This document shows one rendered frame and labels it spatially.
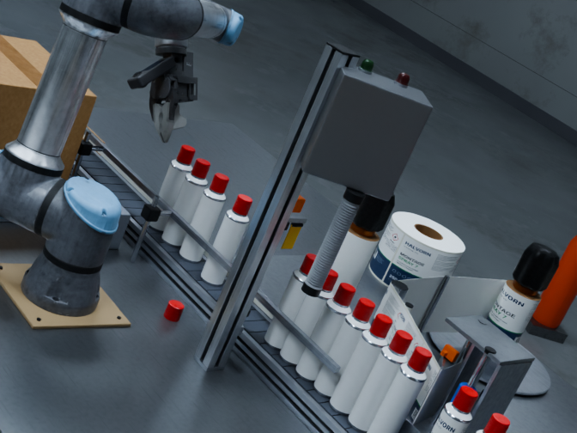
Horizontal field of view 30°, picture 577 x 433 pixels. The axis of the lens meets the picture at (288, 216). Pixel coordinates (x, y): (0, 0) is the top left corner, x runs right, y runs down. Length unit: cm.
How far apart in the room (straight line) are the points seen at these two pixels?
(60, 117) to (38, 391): 51
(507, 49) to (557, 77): 66
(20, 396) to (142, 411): 22
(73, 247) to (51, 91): 29
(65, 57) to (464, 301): 105
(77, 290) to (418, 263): 93
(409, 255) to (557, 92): 793
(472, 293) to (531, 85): 826
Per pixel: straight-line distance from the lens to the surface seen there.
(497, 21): 1104
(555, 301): 541
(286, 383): 209
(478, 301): 251
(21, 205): 205
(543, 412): 247
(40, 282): 208
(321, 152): 187
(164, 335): 215
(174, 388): 200
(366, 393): 200
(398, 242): 266
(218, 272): 228
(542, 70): 1064
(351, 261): 237
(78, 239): 202
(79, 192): 202
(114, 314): 215
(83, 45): 201
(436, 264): 266
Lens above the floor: 185
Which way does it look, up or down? 20 degrees down
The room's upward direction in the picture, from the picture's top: 24 degrees clockwise
